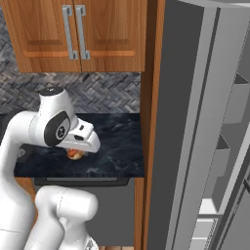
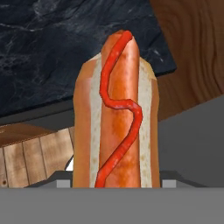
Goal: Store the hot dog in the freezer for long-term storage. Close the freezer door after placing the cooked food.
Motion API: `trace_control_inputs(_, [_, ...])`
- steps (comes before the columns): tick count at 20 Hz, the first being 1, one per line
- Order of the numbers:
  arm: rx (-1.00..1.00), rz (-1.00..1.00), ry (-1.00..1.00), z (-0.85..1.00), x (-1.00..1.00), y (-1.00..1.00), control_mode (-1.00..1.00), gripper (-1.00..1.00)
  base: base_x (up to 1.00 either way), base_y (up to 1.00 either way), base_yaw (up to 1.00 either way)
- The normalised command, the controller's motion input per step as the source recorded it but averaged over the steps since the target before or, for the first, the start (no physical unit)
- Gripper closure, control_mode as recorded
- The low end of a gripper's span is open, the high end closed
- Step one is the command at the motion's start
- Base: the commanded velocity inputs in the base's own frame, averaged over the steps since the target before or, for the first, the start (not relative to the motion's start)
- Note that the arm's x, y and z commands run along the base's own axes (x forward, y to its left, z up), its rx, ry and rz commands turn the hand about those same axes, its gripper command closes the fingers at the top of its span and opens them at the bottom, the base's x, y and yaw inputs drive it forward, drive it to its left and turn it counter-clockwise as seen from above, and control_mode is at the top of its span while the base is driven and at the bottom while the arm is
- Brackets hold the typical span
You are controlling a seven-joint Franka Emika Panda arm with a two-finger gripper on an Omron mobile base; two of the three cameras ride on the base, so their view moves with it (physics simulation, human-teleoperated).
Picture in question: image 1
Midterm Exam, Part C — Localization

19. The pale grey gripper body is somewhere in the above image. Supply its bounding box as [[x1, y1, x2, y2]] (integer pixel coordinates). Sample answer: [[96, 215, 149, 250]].
[[60, 129, 102, 154]]

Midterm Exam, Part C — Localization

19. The hot dog in bun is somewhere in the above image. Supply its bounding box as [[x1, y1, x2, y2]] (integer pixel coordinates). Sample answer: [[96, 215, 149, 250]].
[[65, 147, 88, 161]]

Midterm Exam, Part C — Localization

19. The grey fridge freezer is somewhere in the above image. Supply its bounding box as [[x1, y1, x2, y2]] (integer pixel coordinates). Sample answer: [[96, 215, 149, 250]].
[[146, 0, 250, 250]]

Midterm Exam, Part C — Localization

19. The wooden cupboard door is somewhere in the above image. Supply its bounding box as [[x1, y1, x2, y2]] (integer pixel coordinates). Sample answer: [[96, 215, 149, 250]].
[[72, 0, 146, 73], [0, 0, 82, 73]]

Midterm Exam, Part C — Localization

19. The grey freezer door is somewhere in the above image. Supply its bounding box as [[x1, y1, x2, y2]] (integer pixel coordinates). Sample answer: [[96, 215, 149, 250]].
[[165, 5, 250, 250]]

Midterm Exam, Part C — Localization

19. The grey door bin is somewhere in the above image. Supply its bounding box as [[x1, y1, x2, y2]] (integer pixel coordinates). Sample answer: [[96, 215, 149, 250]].
[[222, 72, 250, 126], [202, 134, 232, 213]]

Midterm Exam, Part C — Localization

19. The white freezer drawer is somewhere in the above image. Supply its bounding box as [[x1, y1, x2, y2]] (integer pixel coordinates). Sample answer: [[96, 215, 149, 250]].
[[189, 197, 223, 250]]

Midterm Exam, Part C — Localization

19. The wooden base cupboard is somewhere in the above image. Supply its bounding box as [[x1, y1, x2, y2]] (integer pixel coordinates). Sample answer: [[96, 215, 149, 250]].
[[14, 177, 37, 213]]

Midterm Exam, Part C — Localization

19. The grey dishwasher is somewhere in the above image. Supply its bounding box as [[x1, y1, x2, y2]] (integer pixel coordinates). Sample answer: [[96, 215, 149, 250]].
[[33, 177, 137, 247]]

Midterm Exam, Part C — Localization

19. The wooden side panel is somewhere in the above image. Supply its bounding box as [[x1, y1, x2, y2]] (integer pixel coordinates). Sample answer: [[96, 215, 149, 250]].
[[133, 0, 166, 250]]

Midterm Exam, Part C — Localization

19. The grey dishwasher handle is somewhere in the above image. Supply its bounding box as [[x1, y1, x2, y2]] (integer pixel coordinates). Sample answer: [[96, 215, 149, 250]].
[[46, 177, 118, 183]]

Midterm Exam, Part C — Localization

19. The grey cupboard door handle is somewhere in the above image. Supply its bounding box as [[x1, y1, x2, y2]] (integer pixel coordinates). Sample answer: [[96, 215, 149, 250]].
[[62, 4, 79, 61], [74, 4, 91, 61]]

